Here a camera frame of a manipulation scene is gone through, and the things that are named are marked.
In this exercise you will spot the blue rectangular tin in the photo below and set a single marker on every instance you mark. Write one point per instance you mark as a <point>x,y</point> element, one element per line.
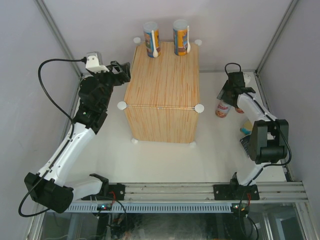
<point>244,141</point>

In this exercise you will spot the aluminium mounting rail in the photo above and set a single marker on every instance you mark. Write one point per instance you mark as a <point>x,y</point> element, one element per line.
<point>268,192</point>

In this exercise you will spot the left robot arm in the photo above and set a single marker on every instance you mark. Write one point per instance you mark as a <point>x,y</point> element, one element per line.
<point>48,186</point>

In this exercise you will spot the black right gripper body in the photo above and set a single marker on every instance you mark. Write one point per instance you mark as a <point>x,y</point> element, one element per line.
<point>225,97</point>

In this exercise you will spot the blue yellow can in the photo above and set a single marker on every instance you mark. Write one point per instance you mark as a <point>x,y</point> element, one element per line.
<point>181,38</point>

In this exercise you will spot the wooden cabinet box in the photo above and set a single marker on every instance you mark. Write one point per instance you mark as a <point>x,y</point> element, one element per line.
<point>162,100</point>

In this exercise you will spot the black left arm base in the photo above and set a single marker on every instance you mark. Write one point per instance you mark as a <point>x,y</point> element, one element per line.
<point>112,190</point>

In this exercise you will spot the white red label can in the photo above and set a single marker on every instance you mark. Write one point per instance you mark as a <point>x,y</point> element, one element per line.
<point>240,111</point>
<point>222,109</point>

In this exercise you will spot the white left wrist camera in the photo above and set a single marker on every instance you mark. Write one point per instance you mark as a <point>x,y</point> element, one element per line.
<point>94,63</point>

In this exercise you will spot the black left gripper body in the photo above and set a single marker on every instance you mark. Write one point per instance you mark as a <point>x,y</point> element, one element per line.
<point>116,79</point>

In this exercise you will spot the grey slotted cable duct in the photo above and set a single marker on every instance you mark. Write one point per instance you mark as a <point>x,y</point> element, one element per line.
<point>149,208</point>

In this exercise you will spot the gold rectangular tin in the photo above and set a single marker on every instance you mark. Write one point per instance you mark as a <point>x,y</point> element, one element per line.
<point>247,128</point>

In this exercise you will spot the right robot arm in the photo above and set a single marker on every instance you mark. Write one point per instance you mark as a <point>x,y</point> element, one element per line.
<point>268,144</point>

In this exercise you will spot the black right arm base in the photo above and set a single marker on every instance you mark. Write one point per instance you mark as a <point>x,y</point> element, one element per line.
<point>234,190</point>

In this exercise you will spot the blue can with spoon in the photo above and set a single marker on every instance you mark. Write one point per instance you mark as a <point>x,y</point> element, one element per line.
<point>152,39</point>

